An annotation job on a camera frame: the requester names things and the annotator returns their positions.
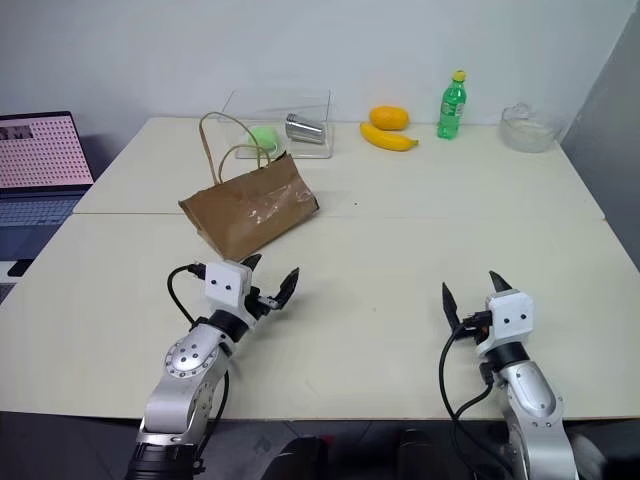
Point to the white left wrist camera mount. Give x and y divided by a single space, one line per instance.
227 287

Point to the green ball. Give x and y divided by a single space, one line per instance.
265 138

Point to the dark rounded shape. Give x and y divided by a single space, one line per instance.
297 457

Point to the shiny metal cup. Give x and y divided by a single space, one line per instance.
305 130

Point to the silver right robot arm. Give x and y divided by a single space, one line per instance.
530 395

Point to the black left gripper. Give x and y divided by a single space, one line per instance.
255 302

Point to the small black device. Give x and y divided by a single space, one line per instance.
19 268

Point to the yellow banana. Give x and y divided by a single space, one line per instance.
387 139

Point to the clear glass bowl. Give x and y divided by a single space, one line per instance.
527 131

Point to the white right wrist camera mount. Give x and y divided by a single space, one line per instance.
510 315

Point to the orange round fruit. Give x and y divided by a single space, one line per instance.
389 117

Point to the clear plastic box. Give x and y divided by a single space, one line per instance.
310 107

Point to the open laptop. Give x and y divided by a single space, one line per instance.
40 160

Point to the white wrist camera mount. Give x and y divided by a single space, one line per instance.
227 287
510 315

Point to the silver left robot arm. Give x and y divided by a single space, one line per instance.
190 360

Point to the green plastic bottle yellow cap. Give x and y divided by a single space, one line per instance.
452 110

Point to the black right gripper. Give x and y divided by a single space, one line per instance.
477 325

